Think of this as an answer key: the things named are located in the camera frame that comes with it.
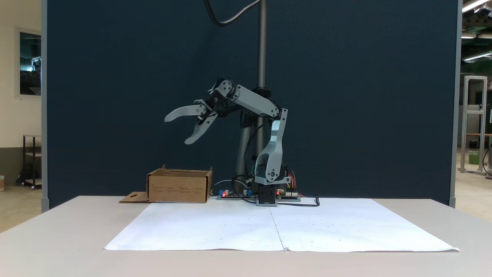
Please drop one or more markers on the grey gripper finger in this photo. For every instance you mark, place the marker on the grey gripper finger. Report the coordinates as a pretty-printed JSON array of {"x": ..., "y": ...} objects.
[
  {"x": 184, "y": 111},
  {"x": 200, "y": 130}
]

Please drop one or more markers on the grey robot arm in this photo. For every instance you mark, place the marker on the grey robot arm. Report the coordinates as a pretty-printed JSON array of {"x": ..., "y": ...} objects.
[{"x": 255, "y": 103}]

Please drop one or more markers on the green bin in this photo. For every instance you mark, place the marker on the green bin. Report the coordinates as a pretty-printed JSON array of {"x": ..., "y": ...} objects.
[{"x": 474, "y": 157}]

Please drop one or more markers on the brown cardboard box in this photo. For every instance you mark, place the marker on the brown cardboard box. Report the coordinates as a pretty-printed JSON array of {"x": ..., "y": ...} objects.
[{"x": 178, "y": 188}]

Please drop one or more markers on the blue circuit board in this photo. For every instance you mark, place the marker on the blue circuit board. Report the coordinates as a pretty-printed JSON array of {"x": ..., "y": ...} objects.
[{"x": 230, "y": 194}]

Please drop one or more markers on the dark blue partition panel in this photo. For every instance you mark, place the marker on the dark blue partition panel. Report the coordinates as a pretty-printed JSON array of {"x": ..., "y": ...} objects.
[{"x": 115, "y": 96}]

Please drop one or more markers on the white paper sheet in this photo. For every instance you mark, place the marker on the white paper sheet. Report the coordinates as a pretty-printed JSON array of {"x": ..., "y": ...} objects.
[{"x": 230, "y": 227}]

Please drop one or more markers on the ceiling light strip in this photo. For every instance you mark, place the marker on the ceiling light strip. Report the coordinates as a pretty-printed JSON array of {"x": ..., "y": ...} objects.
[{"x": 474, "y": 4}]

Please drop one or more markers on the grey metal camera pole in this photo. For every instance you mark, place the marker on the grey metal camera pole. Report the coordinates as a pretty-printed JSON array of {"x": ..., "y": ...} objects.
[{"x": 262, "y": 46}]

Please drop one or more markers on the framed wall window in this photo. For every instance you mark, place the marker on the framed wall window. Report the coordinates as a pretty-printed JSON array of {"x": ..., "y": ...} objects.
[{"x": 30, "y": 63}]

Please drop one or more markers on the aluminium profile frame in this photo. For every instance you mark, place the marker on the aluminium profile frame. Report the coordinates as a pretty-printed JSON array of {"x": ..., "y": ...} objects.
[{"x": 475, "y": 111}]

